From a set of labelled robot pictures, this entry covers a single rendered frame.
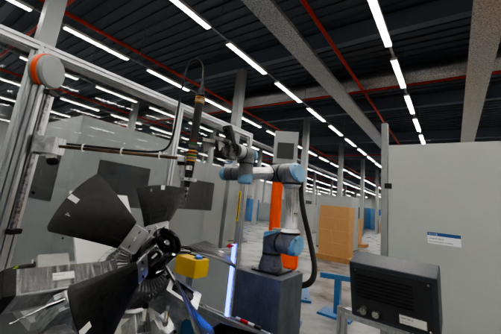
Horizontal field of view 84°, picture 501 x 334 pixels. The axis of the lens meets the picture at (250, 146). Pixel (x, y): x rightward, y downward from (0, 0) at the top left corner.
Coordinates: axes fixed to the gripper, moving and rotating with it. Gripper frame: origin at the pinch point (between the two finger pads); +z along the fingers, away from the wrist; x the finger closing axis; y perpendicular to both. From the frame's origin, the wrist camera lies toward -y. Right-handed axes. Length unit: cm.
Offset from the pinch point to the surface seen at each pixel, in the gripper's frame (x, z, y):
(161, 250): -7, 21, 45
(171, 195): 13.8, 3.7, 27.0
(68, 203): 12, 45, 32
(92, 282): -11, 44, 51
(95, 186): 11.3, 38.0, 26.1
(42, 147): 49, 45, 13
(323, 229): 257, -767, 95
